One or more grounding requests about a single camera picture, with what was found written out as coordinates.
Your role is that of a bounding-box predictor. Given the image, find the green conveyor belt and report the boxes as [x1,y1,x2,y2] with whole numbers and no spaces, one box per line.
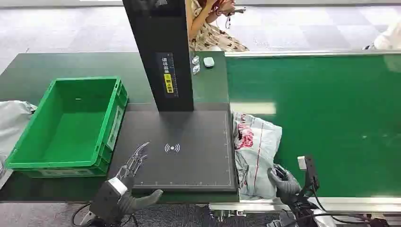
[226,54,401,199]

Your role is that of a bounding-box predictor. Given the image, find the black scanner base plate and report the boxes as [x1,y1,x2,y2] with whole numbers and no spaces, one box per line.
[108,110,237,192]

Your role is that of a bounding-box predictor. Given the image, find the grey parcel bag red print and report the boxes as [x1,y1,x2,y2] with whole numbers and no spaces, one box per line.
[232,112,283,201]

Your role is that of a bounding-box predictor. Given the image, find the green plastic crate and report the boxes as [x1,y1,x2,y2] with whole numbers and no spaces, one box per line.
[5,76,129,179]

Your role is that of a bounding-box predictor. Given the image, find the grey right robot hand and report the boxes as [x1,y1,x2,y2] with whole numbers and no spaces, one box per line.
[268,164,302,206]

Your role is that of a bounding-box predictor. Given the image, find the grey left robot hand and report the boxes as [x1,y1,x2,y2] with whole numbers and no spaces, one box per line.
[89,141,164,226]

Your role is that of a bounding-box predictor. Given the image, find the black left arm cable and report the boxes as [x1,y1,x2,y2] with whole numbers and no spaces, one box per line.
[70,202,93,227]

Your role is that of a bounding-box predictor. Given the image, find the plain grey parcel bag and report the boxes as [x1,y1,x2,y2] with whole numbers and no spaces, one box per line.
[0,100,37,190]

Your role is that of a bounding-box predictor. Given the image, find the person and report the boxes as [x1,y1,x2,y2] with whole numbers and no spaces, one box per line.
[186,0,250,52]

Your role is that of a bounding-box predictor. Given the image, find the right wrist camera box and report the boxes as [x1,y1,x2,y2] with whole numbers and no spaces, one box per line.
[296,155,321,196]

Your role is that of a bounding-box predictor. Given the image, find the black scanner tower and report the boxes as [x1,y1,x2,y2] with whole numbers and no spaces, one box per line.
[122,0,194,113]

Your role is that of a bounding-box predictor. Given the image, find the phone with strap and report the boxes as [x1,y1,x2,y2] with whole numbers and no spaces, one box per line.
[225,7,247,30]

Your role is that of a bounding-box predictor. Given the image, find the white bundle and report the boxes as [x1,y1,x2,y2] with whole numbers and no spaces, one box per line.
[363,21,401,51]

